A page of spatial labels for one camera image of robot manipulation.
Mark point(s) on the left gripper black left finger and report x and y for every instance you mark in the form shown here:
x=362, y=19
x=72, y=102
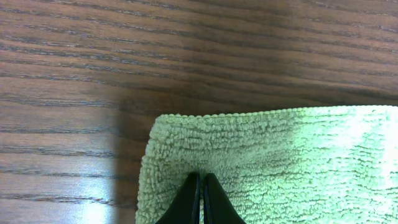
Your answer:
x=185, y=207

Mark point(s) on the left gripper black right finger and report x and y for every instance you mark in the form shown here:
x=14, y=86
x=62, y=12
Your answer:
x=217, y=207

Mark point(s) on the green microfiber cloth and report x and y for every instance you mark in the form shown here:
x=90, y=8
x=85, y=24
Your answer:
x=335, y=164

